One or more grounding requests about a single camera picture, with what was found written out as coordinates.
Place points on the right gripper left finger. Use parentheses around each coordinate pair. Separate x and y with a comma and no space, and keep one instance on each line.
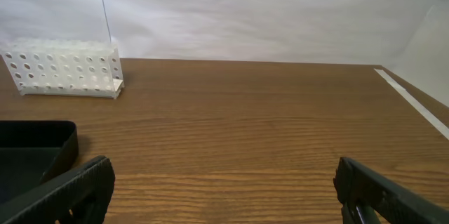
(75,190)

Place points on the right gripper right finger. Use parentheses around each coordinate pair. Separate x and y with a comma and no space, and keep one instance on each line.
(375,190)

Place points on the black tray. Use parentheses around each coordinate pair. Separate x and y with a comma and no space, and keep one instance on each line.
(31,155)

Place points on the white test tube rack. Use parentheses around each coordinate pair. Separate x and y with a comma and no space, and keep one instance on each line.
(63,69)

